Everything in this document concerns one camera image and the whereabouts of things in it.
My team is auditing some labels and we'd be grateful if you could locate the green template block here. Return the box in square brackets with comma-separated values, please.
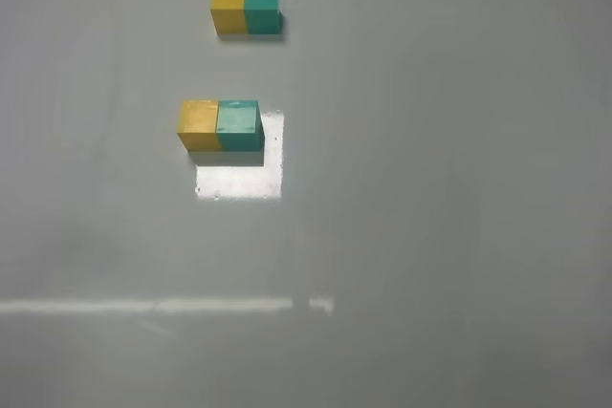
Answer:
[244, 0, 281, 34]

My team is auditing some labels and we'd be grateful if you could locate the yellow template block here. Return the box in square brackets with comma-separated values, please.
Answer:
[209, 0, 248, 35]

